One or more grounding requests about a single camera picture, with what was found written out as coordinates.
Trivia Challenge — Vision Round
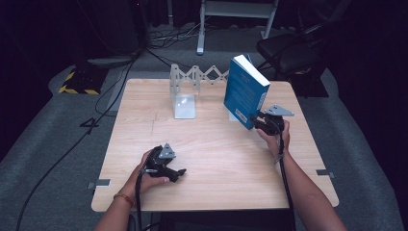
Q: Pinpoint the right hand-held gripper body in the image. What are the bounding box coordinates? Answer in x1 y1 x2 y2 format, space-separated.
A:
255 104 295 137

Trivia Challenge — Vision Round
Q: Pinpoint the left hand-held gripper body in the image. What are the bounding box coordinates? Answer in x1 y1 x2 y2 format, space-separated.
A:
142 142 178 181

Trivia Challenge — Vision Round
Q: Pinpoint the blue book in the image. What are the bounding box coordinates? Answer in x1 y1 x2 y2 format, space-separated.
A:
222 54 271 131

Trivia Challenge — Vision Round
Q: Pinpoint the white expandable book rack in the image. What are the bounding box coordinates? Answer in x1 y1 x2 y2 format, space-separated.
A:
168 63 241 123

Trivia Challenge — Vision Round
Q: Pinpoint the person's right hand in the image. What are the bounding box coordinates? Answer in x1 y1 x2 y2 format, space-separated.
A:
255 119 292 159

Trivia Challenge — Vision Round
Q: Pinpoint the person's left hand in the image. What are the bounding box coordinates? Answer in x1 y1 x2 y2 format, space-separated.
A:
123 149 171 200

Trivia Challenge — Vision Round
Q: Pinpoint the grey tape strip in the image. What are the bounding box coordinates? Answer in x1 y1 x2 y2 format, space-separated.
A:
87 178 112 190
315 168 336 179

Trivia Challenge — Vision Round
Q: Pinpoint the black chair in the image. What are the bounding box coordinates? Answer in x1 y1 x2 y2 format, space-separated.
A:
255 20 331 81

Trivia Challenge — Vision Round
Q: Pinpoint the yellow black striped base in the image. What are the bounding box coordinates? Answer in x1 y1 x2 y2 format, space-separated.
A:
58 65 109 96

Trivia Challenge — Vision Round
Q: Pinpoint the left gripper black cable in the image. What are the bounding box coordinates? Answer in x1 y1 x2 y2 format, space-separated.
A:
134 167 147 231

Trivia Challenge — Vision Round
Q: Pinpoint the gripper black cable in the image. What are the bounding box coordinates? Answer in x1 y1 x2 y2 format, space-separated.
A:
134 167 147 231
272 119 297 231

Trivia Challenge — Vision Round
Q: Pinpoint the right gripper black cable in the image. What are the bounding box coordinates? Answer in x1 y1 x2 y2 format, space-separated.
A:
272 119 297 231

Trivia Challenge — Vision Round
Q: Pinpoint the orange bracelet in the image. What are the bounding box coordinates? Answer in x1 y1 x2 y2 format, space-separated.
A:
113 192 137 208

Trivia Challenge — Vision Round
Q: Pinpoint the long black floor cable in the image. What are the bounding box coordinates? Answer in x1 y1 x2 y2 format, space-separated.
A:
14 61 138 231

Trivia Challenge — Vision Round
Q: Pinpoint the white metal stand frame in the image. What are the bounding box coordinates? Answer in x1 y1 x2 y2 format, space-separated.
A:
195 0 280 56

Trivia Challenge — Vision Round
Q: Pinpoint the bundle of floor cables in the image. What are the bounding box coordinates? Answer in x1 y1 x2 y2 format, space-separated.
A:
145 20 210 51

